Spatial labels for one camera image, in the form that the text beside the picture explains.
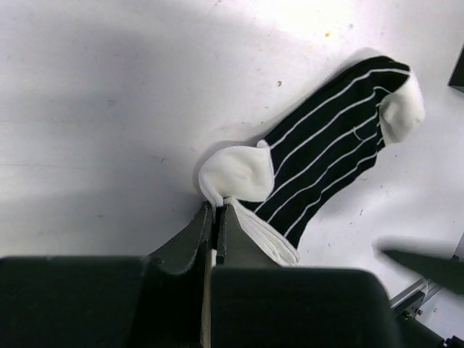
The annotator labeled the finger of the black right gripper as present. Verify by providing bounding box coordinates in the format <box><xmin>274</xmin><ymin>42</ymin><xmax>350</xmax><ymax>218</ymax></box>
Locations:
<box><xmin>380</xmin><ymin>248</ymin><xmax>463</xmax><ymax>294</ymax></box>

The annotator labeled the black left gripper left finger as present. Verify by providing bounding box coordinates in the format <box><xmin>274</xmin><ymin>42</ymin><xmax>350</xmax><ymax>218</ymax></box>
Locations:
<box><xmin>1</xmin><ymin>203</ymin><xmax>212</xmax><ymax>347</ymax></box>

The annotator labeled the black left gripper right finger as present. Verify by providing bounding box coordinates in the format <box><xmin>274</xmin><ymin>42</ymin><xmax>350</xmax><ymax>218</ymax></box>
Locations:
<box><xmin>211</xmin><ymin>206</ymin><xmax>401</xmax><ymax>347</ymax></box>

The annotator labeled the black pinstriped sock white toe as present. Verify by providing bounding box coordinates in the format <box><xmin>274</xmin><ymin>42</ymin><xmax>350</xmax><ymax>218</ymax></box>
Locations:
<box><xmin>199</xmin><ymin>54</ymin><xmax>425</xmax><ymax>266</ymax></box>

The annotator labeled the black compartment storage box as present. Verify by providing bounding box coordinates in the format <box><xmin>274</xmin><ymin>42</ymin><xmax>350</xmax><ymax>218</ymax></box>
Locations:
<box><xmin>448</xmin><ymin>46</ymin><xmax>464</xmax><ymax>94</ymax></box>

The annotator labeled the aluminium frame rail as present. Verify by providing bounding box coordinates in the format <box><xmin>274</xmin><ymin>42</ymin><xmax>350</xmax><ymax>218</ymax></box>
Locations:
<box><xmin>390</xmin><ymin>278</ymin><xmax>442</xmax><ymax>318</ymax></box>

